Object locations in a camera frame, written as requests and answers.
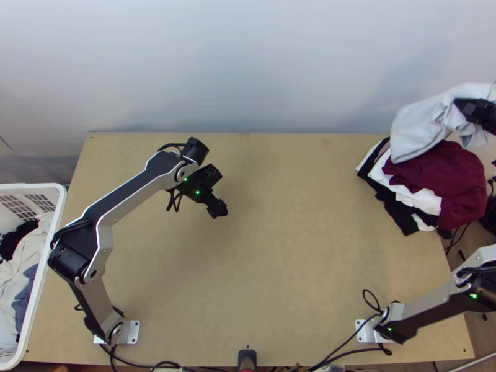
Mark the black cable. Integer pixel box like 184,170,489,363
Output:
99,342,187,372
438,224,472,259
166,187,187,213
362,288,385,317
308,319,393,372
157,141,188,154

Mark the white laundry basket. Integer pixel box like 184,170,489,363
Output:
0,182,69,371

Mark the light grey t-shirt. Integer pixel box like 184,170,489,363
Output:
389,82,496,164

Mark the pile of folded clothes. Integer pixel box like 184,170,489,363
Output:
356,136,489,238

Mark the heap of clothes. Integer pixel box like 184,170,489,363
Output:
0,213,53,346

